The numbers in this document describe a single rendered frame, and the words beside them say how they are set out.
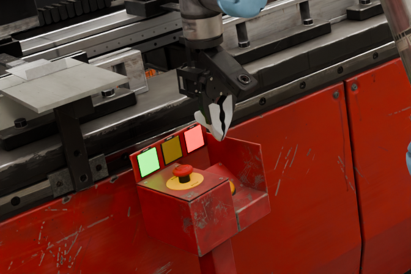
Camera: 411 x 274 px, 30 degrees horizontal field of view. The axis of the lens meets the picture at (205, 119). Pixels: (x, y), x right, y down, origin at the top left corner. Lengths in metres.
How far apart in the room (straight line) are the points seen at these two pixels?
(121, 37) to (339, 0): 0.57
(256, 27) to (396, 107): 0.45
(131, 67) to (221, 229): 0.44
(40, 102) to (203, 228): 0.38
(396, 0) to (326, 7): 1.02
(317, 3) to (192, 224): 0.80
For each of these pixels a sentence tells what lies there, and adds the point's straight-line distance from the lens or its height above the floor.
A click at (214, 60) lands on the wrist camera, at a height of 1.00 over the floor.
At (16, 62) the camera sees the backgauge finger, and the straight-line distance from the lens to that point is 1.69.
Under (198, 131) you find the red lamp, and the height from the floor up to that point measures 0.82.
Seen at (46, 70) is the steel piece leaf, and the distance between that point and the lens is 1.54.
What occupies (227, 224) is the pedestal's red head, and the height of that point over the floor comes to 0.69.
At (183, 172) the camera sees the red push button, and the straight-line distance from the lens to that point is 1.44.
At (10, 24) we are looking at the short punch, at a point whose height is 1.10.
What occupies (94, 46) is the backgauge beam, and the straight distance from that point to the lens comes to 1.95.
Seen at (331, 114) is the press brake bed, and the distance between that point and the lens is 1.91.
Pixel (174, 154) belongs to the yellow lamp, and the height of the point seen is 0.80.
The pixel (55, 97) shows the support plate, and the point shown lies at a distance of 1.38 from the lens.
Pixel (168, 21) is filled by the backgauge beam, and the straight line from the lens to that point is 2.04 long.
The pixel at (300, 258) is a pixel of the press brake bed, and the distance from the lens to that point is 1.97.
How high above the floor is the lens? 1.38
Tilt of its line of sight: 20 degrees down
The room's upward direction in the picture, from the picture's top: 11 degrees counter-clockwise
